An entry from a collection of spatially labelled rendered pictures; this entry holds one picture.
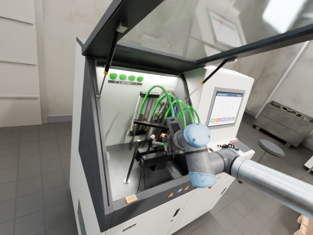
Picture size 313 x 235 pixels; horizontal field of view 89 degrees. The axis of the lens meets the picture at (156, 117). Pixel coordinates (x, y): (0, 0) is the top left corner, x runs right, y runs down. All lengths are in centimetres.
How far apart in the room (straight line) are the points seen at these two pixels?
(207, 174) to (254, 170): 14
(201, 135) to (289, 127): 505
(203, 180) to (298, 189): 22
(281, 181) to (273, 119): 497
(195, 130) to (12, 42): 229
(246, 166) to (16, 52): 245
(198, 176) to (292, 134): 510
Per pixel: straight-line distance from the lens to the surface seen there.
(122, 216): 92
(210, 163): 53
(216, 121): 141
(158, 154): 108
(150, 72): 105
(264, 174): 56
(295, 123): 548
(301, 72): 666
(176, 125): 68
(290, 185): 54
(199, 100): 116
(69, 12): 251
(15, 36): 248
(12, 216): 200
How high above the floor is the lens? 167
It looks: 27 degrees down
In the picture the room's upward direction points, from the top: 19 degrees clockwise
